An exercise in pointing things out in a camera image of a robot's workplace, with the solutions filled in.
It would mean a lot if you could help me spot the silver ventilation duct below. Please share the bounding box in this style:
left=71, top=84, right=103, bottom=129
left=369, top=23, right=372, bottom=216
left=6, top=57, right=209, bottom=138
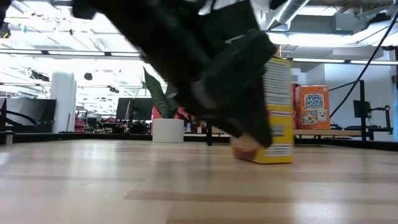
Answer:
left=266, top=0, right=312, bottom=30

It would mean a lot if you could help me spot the snake plant in white pot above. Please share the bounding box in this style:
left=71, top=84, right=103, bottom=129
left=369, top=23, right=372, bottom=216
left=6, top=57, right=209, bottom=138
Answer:
left=142, top=65, right=185, bottom=144

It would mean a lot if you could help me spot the black computer monitor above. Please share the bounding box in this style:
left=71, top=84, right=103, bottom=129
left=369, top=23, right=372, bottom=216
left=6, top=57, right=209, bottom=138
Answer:
left=115, top=97, right=154, bottom=121

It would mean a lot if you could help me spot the red Froot Loops cereal box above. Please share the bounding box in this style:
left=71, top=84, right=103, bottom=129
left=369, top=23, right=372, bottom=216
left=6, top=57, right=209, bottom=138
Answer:
left=292, top=83, right=297, bottom=130

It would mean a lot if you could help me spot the wooden shelf board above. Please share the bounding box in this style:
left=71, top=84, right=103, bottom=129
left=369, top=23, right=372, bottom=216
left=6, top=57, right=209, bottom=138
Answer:
left=212, top=129, right=363, bottom=138

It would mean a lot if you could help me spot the red-orange background panel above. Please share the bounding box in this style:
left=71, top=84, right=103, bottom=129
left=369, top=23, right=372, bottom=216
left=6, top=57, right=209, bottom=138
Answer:
left=151, top=105, right=191, bottom=121

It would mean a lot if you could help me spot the blue wall panel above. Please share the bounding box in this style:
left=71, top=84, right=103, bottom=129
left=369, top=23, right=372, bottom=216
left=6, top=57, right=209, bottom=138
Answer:
left=392, top=77, right=398, bottom=138

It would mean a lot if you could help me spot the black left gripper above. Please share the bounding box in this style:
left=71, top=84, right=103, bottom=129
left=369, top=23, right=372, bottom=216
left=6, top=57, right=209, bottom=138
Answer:
left=124, top=0, right=277, bottom=147

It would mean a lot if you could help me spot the white pillar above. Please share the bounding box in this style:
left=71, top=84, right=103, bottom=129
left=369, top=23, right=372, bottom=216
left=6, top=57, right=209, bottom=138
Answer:
left=50, top=70, right=78, bottom=134

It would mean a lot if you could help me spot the orange Mini Wheats cereal box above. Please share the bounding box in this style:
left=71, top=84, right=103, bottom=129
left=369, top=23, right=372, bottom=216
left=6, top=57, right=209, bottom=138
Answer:
left=295, top=85, right=331, bottom=131

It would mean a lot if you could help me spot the yellow Corn Pops cereal box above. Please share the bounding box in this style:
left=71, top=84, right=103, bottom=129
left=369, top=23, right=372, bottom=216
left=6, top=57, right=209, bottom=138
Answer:
left=230, top=57, right=295, bottom=165

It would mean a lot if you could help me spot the black cable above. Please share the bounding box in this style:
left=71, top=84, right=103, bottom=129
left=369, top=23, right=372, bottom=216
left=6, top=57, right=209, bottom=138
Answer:
left=329, top=11, right=398, bottom=118

